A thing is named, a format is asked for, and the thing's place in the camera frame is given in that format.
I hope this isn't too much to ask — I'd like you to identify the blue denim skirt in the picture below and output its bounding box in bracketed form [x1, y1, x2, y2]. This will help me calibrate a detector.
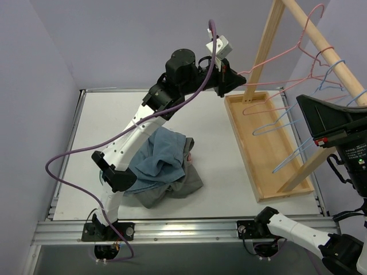
[126, 127, 186, 194]

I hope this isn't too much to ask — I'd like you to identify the pink wire hanger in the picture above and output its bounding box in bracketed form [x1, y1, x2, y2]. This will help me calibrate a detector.
[239, 1, 326, 87]
[243, 45, 346, 116]

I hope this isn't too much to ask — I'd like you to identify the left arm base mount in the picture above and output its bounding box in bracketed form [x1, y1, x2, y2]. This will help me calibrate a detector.
[81, 214, 135, 242]

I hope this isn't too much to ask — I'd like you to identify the blue wire hanger front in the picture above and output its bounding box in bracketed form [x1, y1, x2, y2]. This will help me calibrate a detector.
[272, 90, 366, 174]

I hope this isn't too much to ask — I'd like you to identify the grey pleated skirt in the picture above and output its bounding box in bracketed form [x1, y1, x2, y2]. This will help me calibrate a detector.
[124, 137, 204, 209]

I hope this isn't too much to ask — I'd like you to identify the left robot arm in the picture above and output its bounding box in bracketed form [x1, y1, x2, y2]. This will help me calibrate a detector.
[92, 49, 247, 240]

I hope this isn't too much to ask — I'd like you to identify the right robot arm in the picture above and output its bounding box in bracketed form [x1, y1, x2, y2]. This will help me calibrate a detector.
[254, 95, 366, 274]

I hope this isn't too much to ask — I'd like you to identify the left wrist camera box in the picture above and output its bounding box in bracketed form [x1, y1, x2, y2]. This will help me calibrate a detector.
[214, 36, 233, 70]

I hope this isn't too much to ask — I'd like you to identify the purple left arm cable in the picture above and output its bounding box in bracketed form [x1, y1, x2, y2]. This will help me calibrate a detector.
[45, 19, 217, 263]

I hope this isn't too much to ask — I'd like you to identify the aluminium front rail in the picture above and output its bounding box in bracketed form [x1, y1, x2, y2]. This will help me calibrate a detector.
[30, 216, 342, 246]

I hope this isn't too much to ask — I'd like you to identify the pink wire hanger front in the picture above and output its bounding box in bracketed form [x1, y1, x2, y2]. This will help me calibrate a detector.
[243, 45, 346, 116]

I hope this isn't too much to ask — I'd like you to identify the teal plastic bin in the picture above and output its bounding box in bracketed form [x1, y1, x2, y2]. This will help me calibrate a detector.
[99, 171, 104, 186]

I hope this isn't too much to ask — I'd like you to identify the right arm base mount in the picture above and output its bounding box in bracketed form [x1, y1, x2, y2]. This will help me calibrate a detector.
[236, 219, 270, 239]

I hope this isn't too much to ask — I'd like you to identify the blue wire hanger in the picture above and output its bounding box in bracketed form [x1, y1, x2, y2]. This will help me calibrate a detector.
[272, 90, 366, 174]
[252, 60, 349, 137]

